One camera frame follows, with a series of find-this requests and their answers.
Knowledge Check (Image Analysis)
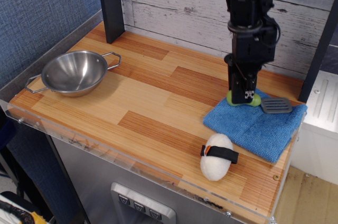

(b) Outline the white plush sushi toy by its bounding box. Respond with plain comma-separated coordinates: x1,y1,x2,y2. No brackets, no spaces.
200,133,239,181

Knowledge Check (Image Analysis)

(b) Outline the silver button control panel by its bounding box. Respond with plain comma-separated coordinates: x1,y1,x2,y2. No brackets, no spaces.
110,182,176,224

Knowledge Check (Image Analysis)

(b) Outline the yellow black object bottom-left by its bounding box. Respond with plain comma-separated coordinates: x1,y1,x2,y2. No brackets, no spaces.
1,201,47,223

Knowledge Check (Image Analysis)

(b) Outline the steel two-handled bowl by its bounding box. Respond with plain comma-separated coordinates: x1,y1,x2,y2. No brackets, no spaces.
25,51,122,97

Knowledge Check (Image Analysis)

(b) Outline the green handled grey spatula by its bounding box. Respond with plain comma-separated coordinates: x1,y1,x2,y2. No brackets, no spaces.
226,90,293,114

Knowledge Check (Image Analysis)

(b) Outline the dark right vertical post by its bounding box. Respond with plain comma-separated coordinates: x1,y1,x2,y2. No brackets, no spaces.
298,0,337,103

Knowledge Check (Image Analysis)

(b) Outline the blue folded cloth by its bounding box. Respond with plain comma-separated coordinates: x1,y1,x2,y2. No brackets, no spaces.
203,99,307,163

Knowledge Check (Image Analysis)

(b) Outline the clear acrylic edge guard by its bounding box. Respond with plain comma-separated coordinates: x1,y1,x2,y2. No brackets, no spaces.
0,99,277,224

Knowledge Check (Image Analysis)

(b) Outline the stainless steel cabinet front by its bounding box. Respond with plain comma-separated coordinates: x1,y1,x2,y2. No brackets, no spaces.
52,137,268,223

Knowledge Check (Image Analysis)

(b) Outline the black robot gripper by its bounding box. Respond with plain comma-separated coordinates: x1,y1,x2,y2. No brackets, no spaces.
224,24,278,104

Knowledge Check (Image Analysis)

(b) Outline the white ribbed appliance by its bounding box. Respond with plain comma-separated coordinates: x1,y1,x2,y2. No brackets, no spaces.
291,71,337,184

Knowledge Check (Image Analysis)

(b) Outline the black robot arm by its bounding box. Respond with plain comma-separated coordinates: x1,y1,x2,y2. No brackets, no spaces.
224,0,280,107

